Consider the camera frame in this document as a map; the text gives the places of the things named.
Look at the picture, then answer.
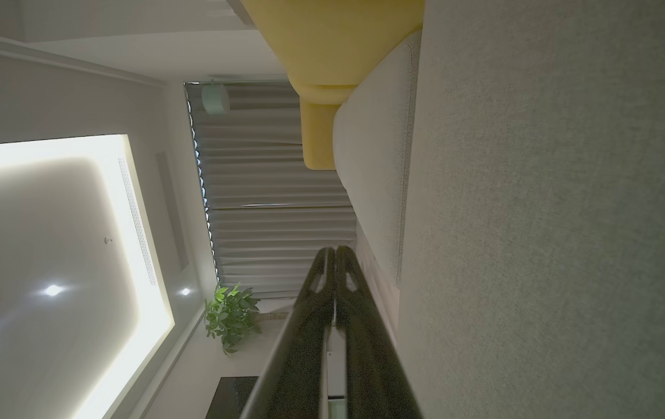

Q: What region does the grey pleated curtain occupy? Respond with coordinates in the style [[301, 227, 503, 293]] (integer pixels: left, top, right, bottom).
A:
[[184, 80, 360, 300]]

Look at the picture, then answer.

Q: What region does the green potted plant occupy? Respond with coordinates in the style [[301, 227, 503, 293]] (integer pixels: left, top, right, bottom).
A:
[[204, 282, 264, 356]]

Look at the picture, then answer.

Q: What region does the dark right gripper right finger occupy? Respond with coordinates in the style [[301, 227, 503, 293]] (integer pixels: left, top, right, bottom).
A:
[[335, 247, 424, 419]]

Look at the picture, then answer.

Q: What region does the long ceiling air vent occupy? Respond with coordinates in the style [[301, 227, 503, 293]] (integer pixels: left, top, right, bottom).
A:
[[116, 156, 159, 287]]

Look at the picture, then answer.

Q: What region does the yellow upholstered seat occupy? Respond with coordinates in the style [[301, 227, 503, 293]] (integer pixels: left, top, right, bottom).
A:
[[239, 0, 426, 171]]

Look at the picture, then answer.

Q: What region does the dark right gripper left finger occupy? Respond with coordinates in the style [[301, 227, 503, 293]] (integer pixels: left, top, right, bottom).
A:
[[239, 247, 336, 419]]

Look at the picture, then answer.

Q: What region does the large grey sofa seat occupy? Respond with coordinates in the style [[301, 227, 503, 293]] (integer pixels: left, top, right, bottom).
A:
[[396, 0, 665, 419]]

